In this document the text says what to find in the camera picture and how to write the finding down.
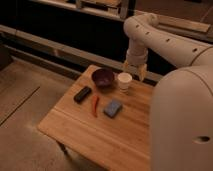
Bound black rectangular remote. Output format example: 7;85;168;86
74;86;92;103

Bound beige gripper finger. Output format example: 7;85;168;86
122;61;130;72
139;64;147;82

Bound dark purple bowl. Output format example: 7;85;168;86
91;68;115;88

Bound white ceramic cup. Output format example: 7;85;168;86
117;72;132;92

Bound red chili pepper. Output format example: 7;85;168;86
92;95;99;117

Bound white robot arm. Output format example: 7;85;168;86
124;13;213;171

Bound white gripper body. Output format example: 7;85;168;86
126;41;148;66

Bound blue sponge block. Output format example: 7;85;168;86
103;100;122;118

